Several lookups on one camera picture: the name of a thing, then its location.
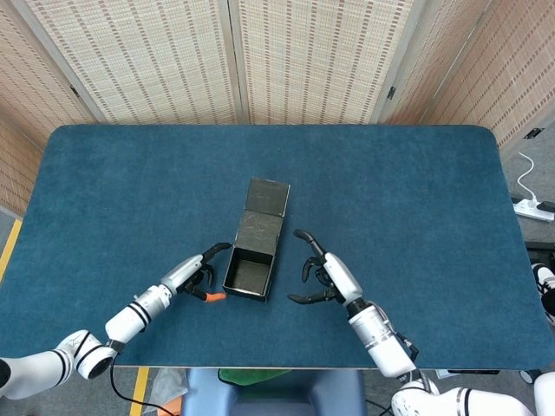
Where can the woven folding screen panel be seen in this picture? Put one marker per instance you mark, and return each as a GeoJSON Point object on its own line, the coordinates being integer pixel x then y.
{"type": "Point", "coordinates": [34, 78]}
{"type": "Point", "coordinates": [312, 60]}
{"type": "Point", "coordinates": [15, 173]}
{"type": "Point", "coordinates": [152, 60]}
{"type": "Point", "coordinates": [511, 78]}
{"type": "Point", "coordinates": [433, 65]}

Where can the grey plastic bag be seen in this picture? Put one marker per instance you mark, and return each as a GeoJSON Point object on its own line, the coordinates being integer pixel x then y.
{"type": "Point", "coordinates": [167, 388]}

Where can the black and white sneaker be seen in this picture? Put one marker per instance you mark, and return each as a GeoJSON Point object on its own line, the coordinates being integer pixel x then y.
{"type": "Point", "coordinates": [544, 277]}

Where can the black screen hinge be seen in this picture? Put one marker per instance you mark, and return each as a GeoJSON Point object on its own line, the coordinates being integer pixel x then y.
{"type": "Point", "coordinates": [533, 133]}
{"type": "Point", "coordinates": [391, 92]}
{"type": "Point", "coordinates": [74, 91]}

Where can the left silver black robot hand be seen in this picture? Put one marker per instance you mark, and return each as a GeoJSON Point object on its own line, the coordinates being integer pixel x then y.
{"type": "Point", "coordinates": [184, 271]}

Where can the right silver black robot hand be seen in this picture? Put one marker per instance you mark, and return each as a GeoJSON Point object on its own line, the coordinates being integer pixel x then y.
{"type": "Point", "coordinates": [342, 277]}

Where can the green cloth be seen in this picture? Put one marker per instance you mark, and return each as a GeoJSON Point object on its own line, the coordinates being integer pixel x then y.
{"type": "Point", "coordinates": [251, 376]}

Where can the white power strip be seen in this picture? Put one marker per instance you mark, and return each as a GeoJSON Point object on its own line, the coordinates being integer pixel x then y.
{"type": "Point", "coordinates": [533, 210]}

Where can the blue felt table mat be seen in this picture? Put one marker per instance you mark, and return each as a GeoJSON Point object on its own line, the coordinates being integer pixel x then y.
{"type": "Point", "coordinates": [390, 195]}

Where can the black cardboard box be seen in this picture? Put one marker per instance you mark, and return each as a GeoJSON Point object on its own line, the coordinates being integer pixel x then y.
{"type": "Point", "coordinates": [264, 203]}

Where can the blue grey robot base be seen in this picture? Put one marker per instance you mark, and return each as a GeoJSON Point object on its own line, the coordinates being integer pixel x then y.
{"type": "Point", "coordinates": [277, 398]}

